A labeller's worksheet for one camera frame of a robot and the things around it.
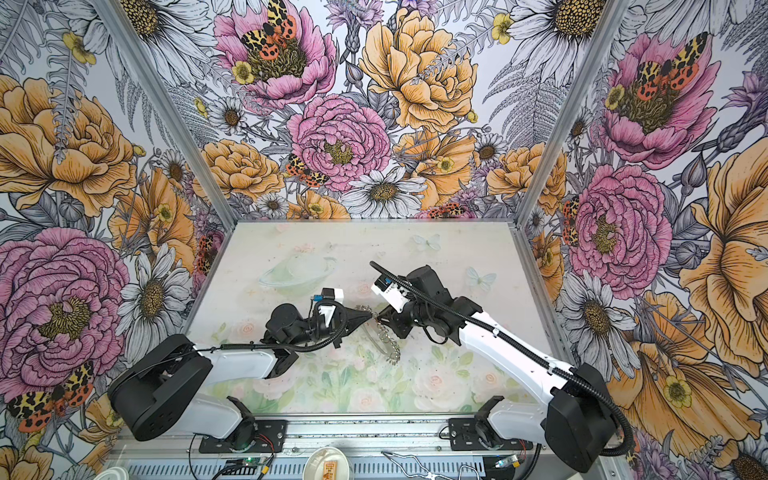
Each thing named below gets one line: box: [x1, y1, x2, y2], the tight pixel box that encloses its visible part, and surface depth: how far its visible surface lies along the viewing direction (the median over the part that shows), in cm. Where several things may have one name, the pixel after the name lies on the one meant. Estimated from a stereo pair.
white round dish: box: [302, 446, 351, 480], surface depth 70 cm
